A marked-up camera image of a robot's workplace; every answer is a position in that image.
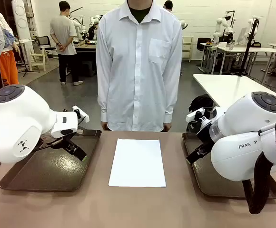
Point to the brown work table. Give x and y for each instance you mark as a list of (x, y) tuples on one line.
[(85, 45)]

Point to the person in white shirt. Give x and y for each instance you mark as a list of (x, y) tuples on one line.
[(138, 71)]

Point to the person's right forearm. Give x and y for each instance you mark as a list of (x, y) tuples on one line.
[(105, 102)]

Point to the white table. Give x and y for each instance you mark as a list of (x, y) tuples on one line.
[(228, 88)]

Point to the black backpack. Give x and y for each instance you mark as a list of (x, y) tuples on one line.
[(201, 101)]

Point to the white A4 paper sheet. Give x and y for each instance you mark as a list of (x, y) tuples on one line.
[(138, 164)]

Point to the black stool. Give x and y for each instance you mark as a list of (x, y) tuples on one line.
[(190, 128)]

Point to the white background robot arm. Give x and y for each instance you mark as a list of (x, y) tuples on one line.
[(220, 23), (251, 22), (81, 25)]

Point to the person's left forearm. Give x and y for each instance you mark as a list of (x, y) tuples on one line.
[(170, 99)]

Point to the person with dark hair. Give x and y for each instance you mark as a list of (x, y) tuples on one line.
[(168, 5)]

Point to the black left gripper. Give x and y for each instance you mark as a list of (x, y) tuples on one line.
[(62, 140)]

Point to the long white desk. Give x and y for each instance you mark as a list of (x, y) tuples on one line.
[(247, 49)]

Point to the person's right hand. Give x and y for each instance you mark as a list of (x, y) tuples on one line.
[(104, 126)]

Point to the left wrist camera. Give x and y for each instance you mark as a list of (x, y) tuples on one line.
[(85, 117)]

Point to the black light stand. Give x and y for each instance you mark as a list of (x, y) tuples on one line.
[(25, 70)]

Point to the tall white standing unit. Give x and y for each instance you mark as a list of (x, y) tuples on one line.
[(21, 23)]

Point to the white shelf rack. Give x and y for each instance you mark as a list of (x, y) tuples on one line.
[(186, 47)]

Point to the seated person in black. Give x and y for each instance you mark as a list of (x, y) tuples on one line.
[(92, 32)]

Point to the dotted paper cup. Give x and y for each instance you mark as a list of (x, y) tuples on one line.
[(231, 46)]

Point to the person's left hand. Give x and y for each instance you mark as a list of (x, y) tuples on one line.
[(167, 126)]

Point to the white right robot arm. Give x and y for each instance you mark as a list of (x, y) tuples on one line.
[(242, 147)]

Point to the man in grey t-shirt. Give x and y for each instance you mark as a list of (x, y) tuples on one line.
[(65, 28)]

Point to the white folding chair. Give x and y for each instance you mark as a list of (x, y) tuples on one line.
[(40, 57)]

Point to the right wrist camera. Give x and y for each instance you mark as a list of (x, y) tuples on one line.
[(195, 114)]

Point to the black office chair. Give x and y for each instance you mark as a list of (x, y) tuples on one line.
[(203, 42), (44, 41)]

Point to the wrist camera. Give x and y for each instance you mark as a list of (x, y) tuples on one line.
[(85, 117), (195, 114)]

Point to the black tripod stand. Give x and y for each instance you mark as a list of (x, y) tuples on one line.
[(248, 47)]

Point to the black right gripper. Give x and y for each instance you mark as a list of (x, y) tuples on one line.
[(204, 133)]

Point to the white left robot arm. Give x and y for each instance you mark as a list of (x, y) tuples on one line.
[(21, 123)]

